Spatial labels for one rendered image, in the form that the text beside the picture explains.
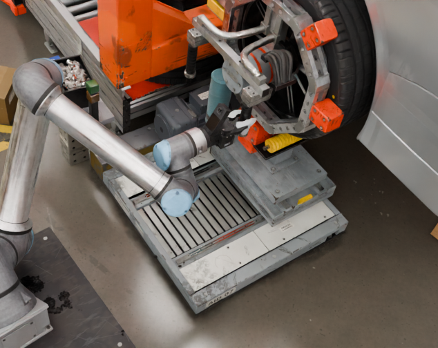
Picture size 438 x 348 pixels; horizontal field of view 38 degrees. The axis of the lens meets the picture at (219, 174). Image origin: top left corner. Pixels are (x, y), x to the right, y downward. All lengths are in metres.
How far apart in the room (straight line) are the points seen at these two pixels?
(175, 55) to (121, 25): 0.35
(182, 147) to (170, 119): 0.71
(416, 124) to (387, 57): 0.23
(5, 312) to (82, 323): 0.30
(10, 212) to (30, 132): 0.29
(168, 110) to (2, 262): 1.04
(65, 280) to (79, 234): 0.50
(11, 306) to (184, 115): 1.12
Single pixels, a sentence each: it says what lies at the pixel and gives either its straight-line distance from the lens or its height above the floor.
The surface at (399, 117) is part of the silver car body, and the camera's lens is 2.16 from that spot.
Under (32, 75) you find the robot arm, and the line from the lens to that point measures 1.97.
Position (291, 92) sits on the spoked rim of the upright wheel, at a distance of 2.48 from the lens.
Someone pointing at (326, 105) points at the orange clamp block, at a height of 0.89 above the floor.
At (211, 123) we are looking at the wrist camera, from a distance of 2.11.
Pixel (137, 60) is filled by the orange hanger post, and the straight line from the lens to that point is 2.64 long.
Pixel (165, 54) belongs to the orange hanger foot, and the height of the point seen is 0.63.
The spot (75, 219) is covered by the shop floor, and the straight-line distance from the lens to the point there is 2.91.
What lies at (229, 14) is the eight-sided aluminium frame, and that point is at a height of 0.92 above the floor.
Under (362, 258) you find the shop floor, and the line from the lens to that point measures 2.97.
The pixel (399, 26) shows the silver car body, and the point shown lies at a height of 1.24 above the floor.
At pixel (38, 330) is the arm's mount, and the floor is 0.35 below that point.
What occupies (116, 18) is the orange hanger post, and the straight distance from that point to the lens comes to 2.46.
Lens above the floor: 2.38
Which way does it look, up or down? 50 degrees down
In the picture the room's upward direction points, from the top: 10 degrees clockwise
